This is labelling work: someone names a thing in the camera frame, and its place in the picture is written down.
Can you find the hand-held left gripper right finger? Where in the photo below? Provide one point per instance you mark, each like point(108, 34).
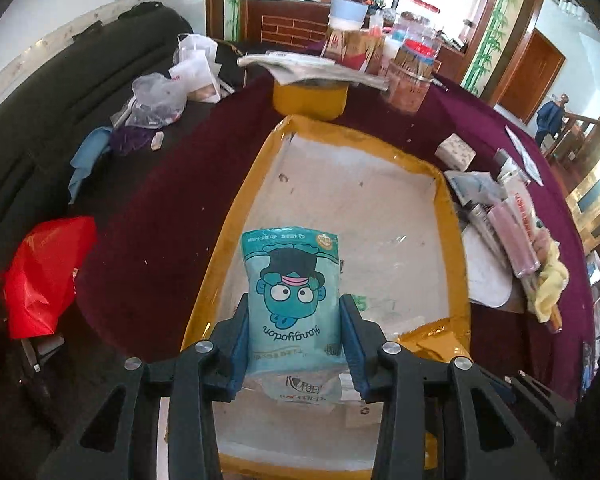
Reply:
point(354, 350)

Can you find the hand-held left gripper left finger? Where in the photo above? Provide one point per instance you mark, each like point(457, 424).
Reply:
point(240, 350)

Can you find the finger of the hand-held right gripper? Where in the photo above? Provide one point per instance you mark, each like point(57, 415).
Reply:
point(545, 397)
point(502, 389)

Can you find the teal cartoon packet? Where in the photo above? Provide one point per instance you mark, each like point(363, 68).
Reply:
point(290, 310)

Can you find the yellow plush cloth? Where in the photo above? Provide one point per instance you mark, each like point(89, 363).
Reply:
point(550, 280)

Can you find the white blue patterned packet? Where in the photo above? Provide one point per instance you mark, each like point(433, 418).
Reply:
point(472, 187)

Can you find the pink long packet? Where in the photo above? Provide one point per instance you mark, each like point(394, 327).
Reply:
point(515, 240)

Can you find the maroon tablecloth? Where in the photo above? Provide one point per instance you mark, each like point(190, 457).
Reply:
point(180, 210)

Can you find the white plastic bag red print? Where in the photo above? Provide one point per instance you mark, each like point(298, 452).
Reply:
point(522, 200)

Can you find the white patterned box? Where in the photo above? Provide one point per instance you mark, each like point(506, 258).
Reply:
point(455, 152)

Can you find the white sachet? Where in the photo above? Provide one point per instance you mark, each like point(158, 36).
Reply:
point(525, 157)

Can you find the purple cloth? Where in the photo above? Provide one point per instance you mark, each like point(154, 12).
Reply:
point(127, 141)

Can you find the blue cloth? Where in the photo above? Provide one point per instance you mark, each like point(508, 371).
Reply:
point(87, 155)

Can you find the small yellow box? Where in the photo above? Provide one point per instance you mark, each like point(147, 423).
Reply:
point(305, 102)

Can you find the clear plastic bag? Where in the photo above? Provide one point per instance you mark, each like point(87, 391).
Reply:
point(155, 100)

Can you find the wooden stair railing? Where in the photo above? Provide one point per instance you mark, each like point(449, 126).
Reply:
point(585, 135)

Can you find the clear jar orange contents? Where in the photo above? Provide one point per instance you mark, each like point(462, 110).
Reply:
point(410, 80)

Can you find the white paper bag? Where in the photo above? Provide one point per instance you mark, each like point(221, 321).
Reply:
point(195, 67)

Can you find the stack of newspapers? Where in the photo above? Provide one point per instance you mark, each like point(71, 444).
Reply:
point(305, 67)

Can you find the black bag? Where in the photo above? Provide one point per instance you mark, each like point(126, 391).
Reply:
point(55, 110)

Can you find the wooden door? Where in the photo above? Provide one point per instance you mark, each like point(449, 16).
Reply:
point(535, 70)

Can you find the wooden cabinet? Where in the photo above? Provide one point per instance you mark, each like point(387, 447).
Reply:
point(290, 25)

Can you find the blue lidded container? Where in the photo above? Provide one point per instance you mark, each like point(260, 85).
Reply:
point(347, 12)

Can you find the wooden window frame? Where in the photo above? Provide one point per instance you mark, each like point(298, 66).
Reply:
point(215, 0)

